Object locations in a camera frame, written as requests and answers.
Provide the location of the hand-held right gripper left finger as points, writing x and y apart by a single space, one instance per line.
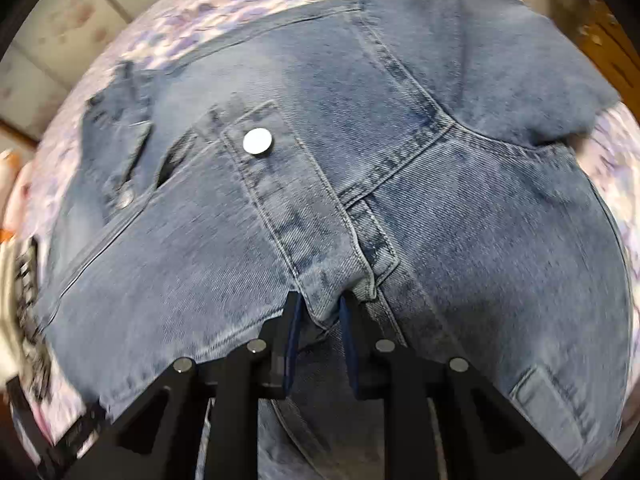
294 340

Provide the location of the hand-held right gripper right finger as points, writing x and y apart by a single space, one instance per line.
351 355

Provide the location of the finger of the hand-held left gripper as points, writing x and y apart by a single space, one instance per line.
75 435

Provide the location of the blue denim jeans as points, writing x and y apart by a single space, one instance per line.
450 235

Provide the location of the wooden drawer cabinet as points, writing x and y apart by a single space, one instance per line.
607 35

